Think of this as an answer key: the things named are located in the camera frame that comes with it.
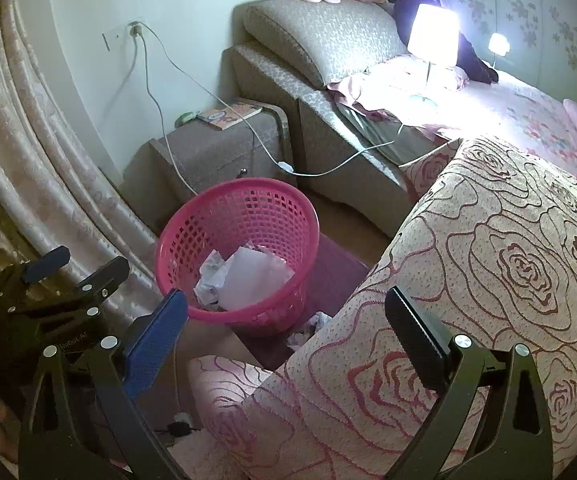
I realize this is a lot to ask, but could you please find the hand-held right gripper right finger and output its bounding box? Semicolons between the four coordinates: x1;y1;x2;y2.
385;286;554;480

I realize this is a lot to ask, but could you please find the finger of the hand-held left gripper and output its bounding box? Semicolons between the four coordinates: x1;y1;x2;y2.
0;246;72;306
28;256;132;322

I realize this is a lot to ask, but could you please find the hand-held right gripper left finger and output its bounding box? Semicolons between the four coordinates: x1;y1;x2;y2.
18;289;190;480

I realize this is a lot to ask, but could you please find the white foam block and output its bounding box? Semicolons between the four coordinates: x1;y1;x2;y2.
221;246;294;311

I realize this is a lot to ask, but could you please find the pink plastic basket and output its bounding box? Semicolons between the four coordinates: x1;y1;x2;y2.
156;177;321;337

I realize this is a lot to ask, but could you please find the floor power plug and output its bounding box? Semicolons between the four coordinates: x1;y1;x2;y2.
153;410;199;439

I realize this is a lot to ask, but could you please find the rose pattern blanket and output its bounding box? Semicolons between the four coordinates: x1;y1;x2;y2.
186;135;577;480

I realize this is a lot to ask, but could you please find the purple floor mat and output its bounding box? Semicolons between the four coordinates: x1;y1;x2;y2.
228;232;372;372

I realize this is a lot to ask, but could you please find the crumpled printed wrapper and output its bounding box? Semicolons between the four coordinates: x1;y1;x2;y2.
286;311;332;352

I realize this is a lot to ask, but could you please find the beige patterned curtain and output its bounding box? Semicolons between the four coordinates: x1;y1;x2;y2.
0;0;170;332

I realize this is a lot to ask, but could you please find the pink book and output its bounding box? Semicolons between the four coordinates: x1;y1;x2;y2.
196;101;263;132

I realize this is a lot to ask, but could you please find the grey mattress cover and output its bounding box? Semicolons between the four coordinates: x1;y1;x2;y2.
336;105;445;167

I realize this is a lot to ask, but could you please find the pink floral bed sheet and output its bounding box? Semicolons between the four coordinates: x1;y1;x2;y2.
329;55;577;192

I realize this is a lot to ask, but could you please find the pink floral pillow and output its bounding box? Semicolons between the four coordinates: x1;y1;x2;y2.
326;57;470;112

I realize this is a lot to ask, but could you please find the dark clothing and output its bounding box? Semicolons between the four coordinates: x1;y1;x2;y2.
393;0;500;85

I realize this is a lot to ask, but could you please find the white table lamp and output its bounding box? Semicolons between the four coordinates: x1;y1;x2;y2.
407;3;461;104

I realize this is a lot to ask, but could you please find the grey patterned headboard cushion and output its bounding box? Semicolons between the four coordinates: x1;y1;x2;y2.
242;0;410;89

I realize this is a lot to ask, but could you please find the floral sliding wardrobe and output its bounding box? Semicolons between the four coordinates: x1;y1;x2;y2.
441;0;577;87

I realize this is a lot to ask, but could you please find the white charger cable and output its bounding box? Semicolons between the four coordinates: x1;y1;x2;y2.
136;35;202;197

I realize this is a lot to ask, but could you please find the white lamp cable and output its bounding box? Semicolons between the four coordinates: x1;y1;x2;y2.
141;22;437;179

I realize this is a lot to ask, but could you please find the white wall socket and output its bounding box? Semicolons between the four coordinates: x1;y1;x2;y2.
102;20;145;52

